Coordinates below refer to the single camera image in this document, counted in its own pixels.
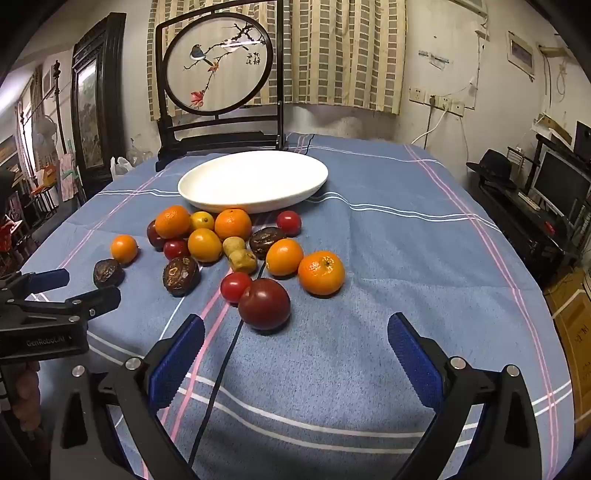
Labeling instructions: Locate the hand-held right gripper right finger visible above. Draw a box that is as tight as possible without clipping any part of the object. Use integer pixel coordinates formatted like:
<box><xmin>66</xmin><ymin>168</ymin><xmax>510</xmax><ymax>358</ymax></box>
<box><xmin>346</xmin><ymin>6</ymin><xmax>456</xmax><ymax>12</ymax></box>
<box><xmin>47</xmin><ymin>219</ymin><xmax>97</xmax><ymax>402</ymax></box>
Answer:
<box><xmin>387</xmin><ymin>312</ymin><xmax>543</xmax><ymax>480</ymax></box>

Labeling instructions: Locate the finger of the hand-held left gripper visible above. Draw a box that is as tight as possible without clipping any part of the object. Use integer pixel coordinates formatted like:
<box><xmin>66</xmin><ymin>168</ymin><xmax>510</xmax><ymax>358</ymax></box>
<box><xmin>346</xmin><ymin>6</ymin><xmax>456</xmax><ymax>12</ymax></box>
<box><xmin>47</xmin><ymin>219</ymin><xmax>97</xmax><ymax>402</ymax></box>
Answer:
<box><xmin>0</xmin><ymin>268</ymin><xmax>70</xmax><ymax>302</ymax></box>
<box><xmin>13</xmin><ymin>285</ymin><xmax>122</xmax><ymax>325</ymax></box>

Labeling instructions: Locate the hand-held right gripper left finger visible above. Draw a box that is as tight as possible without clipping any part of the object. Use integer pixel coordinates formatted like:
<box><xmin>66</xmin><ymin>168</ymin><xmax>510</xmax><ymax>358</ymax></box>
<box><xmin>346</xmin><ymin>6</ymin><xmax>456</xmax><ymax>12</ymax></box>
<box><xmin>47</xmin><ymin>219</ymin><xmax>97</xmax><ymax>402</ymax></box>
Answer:
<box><xmin>48</xmin><ymin>314</ymin><xmax>206</xmax><ymax>480</ymax></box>

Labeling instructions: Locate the dark brown water chestnut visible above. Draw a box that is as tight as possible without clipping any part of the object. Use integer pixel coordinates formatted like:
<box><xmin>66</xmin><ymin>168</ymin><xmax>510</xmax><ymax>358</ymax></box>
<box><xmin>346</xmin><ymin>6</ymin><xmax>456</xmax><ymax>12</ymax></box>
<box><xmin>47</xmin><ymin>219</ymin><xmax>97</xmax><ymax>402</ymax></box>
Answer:
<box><xmin>162</xmin><ymin>257</ymin><xmax>201</xmax><ymax>296</ymax></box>
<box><xmin>93</xmin><ymin>259</ymin><xmax>125</xmax><ymax>289</ymax></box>
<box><xmin>249</xmin><ymin>226</ymin><xmax>287</xmax><ymax>260</ymax></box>

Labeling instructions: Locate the smooth orange citrus fruit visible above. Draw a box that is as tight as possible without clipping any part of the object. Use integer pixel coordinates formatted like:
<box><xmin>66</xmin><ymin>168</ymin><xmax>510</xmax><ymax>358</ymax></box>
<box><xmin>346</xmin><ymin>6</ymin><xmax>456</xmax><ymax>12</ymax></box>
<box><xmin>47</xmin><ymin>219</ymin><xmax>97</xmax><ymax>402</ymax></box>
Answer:
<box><xmin>265</xmin><ymin>238</ymin><xmax>304</xmax><ymax>277</ymax></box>
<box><xmin>187</xmin><ymin>228</ymin><xmax>223</xmax><ymax>263</ymax></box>
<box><xmin>110</xmin><ymin>235</ymin><xmax>139</xmax><ymax>265</ymax></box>

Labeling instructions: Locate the dark red plum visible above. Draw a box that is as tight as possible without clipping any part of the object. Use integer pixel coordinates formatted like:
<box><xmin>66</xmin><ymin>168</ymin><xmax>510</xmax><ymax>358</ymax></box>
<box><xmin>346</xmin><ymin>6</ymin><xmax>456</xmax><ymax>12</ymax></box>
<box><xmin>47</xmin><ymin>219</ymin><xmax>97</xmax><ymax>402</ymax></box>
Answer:
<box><xmin>147</xmin><ymin>220</ymin><xmax>167</xmax><ymax>249</ymax></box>
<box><xmin>238</xmin><ymin>278</ymin><xmax>291</xmax><ymax>331</ymax></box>

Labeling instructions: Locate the orange mandarin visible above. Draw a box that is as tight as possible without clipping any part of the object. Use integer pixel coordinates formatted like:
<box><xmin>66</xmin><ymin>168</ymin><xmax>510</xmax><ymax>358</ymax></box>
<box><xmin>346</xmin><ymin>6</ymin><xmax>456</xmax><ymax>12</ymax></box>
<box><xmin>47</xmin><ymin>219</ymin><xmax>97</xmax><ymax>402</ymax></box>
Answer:
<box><xmin>215</xmin><ymin>209</ymin><xmax>253</xmax><ymax>241</ymax></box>
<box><xmin>298</xmin><ymin>250</ymin><xmax>346</xmax><ymax>296</ymax></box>
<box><xmin>154</xmin><ymin>205</ymin><xmax>192</xmax><ymax>239</ymax></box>

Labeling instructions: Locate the white oval plate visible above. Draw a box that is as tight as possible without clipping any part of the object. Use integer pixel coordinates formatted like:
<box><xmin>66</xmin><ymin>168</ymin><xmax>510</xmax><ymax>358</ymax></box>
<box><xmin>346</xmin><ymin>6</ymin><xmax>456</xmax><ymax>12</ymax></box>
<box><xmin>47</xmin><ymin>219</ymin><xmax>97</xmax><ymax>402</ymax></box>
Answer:
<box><xmin>178</xmin><ymin>151</ymin><xmax>329</xmax><ymax>214</ymax></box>

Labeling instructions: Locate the person's left hand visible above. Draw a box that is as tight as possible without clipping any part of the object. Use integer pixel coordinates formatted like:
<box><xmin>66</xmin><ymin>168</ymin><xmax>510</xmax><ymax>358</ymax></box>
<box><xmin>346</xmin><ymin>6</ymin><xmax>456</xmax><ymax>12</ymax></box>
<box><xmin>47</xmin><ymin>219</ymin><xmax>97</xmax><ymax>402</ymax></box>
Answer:
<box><xmin>11</xmin><ymin>362</ymin><xmax>42</xmax><ymax>432</ymax></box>

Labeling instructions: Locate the blue striped tablecloth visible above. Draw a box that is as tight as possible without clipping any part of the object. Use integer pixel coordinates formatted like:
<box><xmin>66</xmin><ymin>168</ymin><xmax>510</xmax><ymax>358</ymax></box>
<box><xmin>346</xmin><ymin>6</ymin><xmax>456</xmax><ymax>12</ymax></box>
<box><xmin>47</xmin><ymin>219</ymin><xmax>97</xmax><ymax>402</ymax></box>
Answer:
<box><xmin>18</xmin><ymin>133</ymin><xmax>573</xmax><ymax>480</ymax></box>

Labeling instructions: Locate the white plastic bag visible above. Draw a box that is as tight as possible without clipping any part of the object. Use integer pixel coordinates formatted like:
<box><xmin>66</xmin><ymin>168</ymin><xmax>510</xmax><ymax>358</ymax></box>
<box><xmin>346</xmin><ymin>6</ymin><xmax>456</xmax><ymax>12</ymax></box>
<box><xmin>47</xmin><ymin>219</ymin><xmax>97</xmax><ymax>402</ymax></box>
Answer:
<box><xmin>110</xmin><ymin>156</ymin><xmax>137</xmax><ymax>178</ymax></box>

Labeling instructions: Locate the white standing fan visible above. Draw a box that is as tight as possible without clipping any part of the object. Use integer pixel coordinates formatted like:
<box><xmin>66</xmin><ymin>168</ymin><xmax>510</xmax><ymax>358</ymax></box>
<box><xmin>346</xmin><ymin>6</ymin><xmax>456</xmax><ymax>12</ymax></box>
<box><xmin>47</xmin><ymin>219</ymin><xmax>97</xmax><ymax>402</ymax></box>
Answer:
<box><xmin>30</xmin><ymin>115</ymin><xmax>58</xmax><ymax>153</ymax></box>

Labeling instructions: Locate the black media stand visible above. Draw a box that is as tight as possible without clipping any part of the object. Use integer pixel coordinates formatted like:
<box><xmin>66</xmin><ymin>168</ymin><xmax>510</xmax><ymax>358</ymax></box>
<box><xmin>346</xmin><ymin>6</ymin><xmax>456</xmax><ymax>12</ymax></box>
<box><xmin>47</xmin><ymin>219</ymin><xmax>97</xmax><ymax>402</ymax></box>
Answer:
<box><xmin>475</xmin><ymin>134</ymin><xmax>583</xmax><ymax>287</ymax></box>

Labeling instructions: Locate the round embroidery screen black stand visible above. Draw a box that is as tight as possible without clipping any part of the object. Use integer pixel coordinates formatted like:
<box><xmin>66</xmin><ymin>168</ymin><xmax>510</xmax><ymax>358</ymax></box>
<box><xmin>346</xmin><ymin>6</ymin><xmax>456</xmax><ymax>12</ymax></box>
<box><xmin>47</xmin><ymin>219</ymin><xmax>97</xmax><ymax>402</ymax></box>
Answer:
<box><xmin>154</xmin><ymin>0</ymin><xmax>284</xmax><ymax>172</ymax></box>

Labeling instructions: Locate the tall dark wooden cabinet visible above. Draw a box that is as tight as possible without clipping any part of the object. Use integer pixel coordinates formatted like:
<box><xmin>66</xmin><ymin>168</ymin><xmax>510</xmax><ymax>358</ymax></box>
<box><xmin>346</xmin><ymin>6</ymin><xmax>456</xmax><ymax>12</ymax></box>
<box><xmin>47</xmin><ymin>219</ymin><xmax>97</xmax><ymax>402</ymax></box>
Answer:
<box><xmin>71</xmin><ymin>12</ymin><xmax>127</xmax><ymax>185</ymax></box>

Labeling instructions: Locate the black hat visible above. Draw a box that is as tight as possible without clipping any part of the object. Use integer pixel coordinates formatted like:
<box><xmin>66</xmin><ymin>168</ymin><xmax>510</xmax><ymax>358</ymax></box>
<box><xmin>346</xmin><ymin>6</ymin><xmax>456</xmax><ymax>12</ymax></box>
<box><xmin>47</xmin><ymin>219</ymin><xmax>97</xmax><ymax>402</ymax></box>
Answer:
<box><xmin>466</xmin><ymin>148</ymin><xmax>517</xmax><ymax>190</ymax></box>

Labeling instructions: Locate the black monitor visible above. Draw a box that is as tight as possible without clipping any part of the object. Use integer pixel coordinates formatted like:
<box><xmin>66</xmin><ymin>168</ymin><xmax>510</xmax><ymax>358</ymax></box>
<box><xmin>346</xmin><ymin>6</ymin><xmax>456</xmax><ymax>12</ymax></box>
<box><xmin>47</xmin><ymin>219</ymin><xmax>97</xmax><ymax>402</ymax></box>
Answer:
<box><xmin>530</xmin><ymin>145</ymin><xmax>591</xmax><ymax>217</ymax></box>

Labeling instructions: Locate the black speaker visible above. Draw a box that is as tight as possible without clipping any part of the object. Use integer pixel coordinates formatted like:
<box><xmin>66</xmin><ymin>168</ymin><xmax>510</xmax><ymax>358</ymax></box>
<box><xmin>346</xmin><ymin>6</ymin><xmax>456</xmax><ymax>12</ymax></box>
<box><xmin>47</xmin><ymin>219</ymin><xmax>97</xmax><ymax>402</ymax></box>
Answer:
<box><xmin>574</xmin><ymin>121</ymin><xmax>591</xmax><ymax>162</ymax></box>

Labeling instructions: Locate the beige checked curtain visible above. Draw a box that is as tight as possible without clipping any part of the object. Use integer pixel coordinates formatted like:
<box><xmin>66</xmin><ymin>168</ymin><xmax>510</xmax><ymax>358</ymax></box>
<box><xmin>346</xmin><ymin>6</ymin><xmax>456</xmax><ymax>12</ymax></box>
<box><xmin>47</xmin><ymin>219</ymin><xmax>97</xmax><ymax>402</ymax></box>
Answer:
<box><xmin>147</xmin><ymin>0</ymin><xmax>408</xmax><ymax>121</ymax></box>

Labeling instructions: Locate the black cable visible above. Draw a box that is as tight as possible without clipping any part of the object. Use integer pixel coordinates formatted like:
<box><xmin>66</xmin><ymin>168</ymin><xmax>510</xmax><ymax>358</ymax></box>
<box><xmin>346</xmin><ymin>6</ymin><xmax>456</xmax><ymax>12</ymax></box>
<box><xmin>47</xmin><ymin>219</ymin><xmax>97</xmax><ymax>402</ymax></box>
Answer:
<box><xmin>187</xmin><ymin>261</ymin><xmax>271</xmax><ymax>467</ymax></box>

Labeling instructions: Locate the white power cable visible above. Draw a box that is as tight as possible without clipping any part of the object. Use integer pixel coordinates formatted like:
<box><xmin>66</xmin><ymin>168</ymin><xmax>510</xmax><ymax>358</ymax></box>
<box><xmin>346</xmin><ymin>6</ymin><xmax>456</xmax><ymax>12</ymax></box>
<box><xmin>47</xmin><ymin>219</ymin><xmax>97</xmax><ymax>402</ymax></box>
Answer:
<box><xmin>411</xmin><ymin>104</ymin><xmax>451</xmax><ymax>146</ymax></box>

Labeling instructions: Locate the framed wall picture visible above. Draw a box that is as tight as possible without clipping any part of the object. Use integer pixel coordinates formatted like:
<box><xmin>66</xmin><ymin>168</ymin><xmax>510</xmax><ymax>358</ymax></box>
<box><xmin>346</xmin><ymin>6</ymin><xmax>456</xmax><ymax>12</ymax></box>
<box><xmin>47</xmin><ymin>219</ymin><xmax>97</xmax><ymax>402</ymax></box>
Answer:
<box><xmin>507</xmin><ymin>31</ymin><xmax>536</xmax><ymax>77</ymax></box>

